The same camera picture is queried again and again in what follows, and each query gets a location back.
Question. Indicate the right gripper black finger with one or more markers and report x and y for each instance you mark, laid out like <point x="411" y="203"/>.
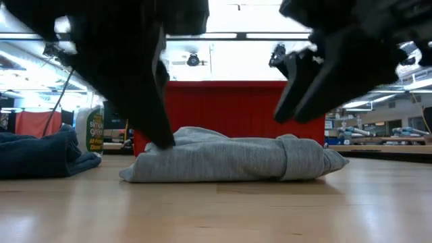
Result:
<point x="297" y="84"/>
<point x="354" y="67"/>

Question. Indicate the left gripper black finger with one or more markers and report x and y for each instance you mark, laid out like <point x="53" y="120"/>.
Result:
<point x="162" y="81"/>
<point x="141" y="101"/>

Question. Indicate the grey sweatshirt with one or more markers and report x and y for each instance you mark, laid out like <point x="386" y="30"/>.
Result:
<point x="219" y="158"/>

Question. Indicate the dark teal towel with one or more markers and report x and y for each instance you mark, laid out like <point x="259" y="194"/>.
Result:
<point x="37" y="155"/>

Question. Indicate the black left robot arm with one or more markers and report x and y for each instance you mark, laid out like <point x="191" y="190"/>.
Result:
<point x="30" y="17"/>

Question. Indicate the pale blue background robot arm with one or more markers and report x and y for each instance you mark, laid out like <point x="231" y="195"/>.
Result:
<point x="356" y="131"/>
<point x="410" y="131"/>

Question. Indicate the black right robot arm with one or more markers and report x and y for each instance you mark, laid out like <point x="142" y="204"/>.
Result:
<point x="418" y="50"/>

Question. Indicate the red plastic laundry bin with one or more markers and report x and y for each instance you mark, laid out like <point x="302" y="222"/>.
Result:
<point x="229" y="108"/>

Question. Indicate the black computer monitor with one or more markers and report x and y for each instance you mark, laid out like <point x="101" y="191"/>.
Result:
<point x="114" y="118"/>

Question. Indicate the green-label spray cleaner bottle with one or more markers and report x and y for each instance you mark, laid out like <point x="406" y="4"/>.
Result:
<point x="89" y="131"/>

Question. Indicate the thin black diagonal rod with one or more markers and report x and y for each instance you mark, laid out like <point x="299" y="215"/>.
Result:
<point x="57" y="101"/>

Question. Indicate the wooden workbench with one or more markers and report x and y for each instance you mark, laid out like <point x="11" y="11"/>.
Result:
<point x="381" y="148"/>

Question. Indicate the red fabric partition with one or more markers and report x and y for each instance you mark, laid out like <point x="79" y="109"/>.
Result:
<point x="33" y="125"/>

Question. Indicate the round black ceiling camera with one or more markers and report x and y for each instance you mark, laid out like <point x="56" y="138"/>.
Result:
<point x="193" y="60"/>

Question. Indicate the long black ceiling camera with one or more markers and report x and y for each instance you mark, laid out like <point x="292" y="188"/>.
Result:
<point x="50" y="50"/>

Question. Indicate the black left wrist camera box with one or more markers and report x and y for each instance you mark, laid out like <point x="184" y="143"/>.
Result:
<point x="187" y="15"/>

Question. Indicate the black horizontal frame crossbar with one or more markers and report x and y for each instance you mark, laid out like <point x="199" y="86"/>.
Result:
<point x="236" y="35"/>

